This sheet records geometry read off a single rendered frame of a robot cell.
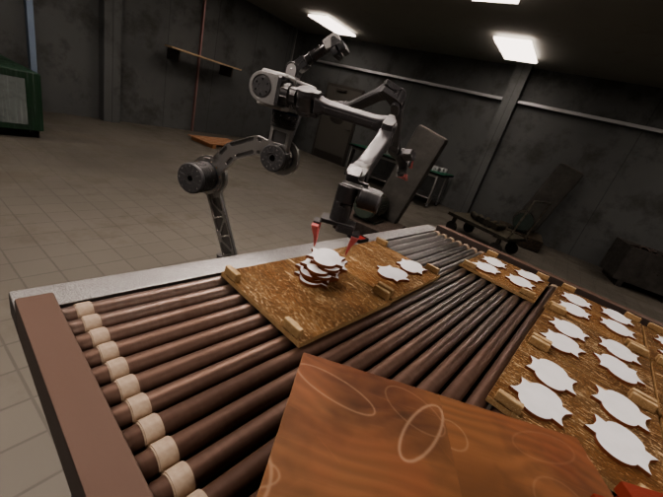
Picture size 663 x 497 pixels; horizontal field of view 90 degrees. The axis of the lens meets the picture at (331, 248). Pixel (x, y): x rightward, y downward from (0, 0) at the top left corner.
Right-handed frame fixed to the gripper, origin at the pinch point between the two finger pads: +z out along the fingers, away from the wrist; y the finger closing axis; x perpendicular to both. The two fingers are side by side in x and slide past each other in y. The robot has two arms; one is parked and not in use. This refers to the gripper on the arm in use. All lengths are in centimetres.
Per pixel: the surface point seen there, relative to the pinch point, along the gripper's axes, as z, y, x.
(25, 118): 75, -455, 329
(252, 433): 16, -2, -53
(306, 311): 13.4, -1.1, -16.2
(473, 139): -75, 231, 770
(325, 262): 5.1, -0.4, -0.3
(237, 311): 15.2, -17.7, -22.7
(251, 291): 13.3, -17.2, -15.0
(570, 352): 12, 83, 5
